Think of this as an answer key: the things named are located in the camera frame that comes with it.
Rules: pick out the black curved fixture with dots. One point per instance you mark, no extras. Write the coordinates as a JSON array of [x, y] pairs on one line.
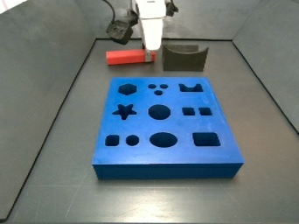
[[185, 58]]

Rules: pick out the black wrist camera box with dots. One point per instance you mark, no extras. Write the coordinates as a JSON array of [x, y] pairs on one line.
[[119, 31]]

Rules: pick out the red rectangular block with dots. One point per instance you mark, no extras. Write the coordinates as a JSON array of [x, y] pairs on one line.
[[127, 57]]

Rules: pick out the blue shape sorting board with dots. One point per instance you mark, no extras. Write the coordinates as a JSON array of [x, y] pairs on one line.
[[165, 131]]

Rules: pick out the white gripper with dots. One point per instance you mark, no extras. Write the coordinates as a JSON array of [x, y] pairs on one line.
[[151, 12]]

